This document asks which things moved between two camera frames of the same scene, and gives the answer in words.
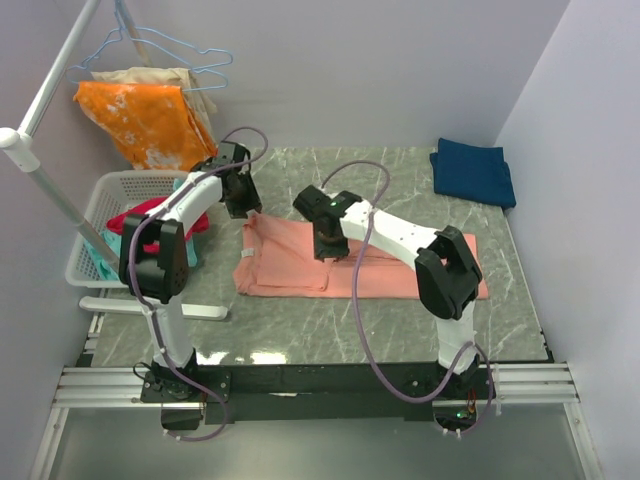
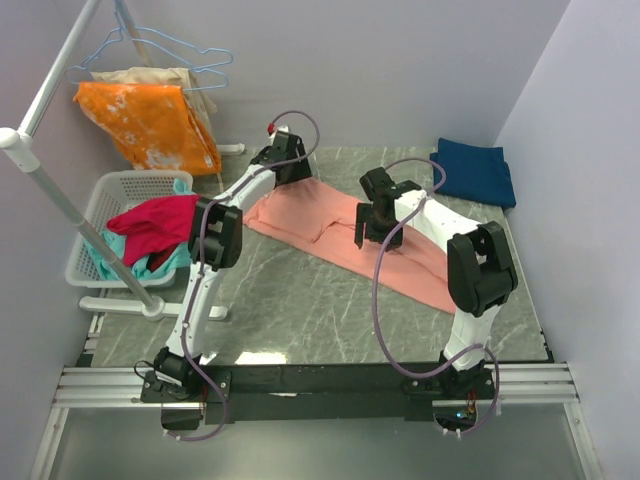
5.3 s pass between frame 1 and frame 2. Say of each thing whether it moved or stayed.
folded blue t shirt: stayed
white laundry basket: stayed
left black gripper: moved
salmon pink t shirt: moved
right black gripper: moved
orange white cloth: stayed
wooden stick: stayed
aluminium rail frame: stayed
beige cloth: stayed
